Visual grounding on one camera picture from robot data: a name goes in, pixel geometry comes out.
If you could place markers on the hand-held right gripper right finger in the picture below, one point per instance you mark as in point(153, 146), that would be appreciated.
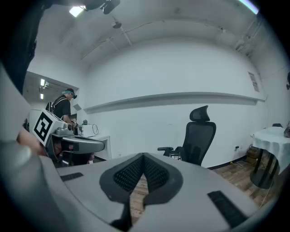
point(192, 192)

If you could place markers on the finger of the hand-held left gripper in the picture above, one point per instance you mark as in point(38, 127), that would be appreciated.
point(88, 145)

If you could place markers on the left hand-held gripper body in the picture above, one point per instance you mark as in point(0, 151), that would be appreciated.
point(44, 125)

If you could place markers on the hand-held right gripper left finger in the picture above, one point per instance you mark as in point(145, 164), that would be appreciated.
point(90, 181)

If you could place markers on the black mesh office chair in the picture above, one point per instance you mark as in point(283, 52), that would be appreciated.
point(199, 138)

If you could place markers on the person's left forearm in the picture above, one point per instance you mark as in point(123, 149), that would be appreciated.
point(29, 141)

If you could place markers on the white side desk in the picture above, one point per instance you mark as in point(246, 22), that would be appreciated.
point(102, 145)

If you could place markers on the white box appliance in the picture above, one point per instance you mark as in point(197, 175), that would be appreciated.
point(87, 131)

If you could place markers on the cardboard box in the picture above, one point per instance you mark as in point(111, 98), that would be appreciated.
point(252, 155)

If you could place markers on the black round table base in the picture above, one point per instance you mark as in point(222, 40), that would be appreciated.
point(262, 179)

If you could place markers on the person's dark clothing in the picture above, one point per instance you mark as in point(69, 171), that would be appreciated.
point(20, 40)

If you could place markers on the white tablecloth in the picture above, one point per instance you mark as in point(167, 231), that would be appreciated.
point(272, 140)

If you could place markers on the square ceiling light panel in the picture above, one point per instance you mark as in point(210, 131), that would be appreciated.
point(76, 11)

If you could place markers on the round ceiling fixture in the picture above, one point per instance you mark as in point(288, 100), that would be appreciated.
point(117, 25)

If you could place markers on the long ceiling light strip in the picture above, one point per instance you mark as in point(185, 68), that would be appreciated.
point(249, 5)

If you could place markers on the wall power outlet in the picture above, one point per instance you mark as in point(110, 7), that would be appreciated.
point(237, 147)

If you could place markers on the long grey wall ledge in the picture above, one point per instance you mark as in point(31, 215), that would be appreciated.
point(172, 98)

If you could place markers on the paper wall notice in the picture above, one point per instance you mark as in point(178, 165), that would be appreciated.
point(253, 81)

